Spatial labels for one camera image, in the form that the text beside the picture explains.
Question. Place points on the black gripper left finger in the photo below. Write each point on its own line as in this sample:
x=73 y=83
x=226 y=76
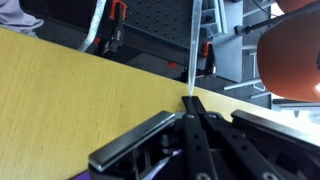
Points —
x=195 y=140

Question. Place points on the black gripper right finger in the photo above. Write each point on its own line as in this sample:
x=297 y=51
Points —
x=233 y=146

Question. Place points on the grey metal frame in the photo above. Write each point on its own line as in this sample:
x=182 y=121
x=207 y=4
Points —
x=230 y=50

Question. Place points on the light purple clothing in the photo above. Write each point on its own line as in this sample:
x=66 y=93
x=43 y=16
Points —
x=16 y=16

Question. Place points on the orange chair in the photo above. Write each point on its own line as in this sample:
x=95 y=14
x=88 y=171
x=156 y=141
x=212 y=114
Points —
x=290 y=56

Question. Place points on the clear plastic straw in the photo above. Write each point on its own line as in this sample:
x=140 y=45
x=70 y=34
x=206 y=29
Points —
x=194 y=50

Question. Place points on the black perforated breadboard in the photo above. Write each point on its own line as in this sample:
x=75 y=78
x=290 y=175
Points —
x=160 y=20

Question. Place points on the purple folder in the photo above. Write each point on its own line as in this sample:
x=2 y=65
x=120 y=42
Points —
x=80 y=176

